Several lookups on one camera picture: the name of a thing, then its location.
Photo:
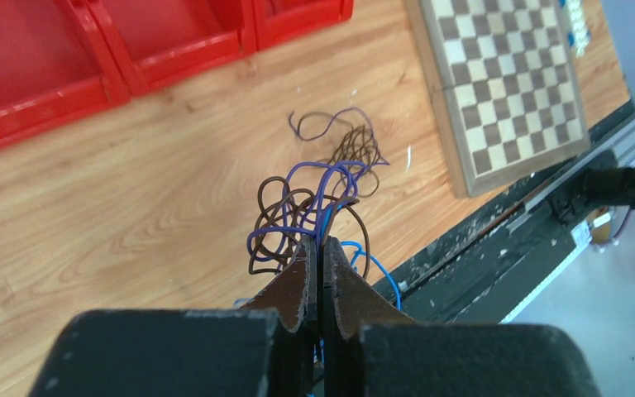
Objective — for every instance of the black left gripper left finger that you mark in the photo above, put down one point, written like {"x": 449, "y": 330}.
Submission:
{"x": 292, "y": 297}

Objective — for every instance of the white toy block vehicle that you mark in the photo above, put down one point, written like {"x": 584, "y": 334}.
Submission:
{"x": 578, "y": 32}

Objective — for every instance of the wooden chessboard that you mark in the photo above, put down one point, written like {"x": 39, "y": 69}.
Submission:
{"x": 503, "y": 88}

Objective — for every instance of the red plastic compartment tray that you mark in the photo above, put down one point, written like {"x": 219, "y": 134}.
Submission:
{"x": 64, "y": 60}

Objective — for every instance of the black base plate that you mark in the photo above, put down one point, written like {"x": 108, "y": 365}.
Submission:
{"x": 483, "y": 268}

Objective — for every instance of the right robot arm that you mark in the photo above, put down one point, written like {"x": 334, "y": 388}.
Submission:
{"x": 592, "y": 189}

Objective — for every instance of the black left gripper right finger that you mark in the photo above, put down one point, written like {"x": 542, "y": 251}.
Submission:
{"x": 349, "y": 303}

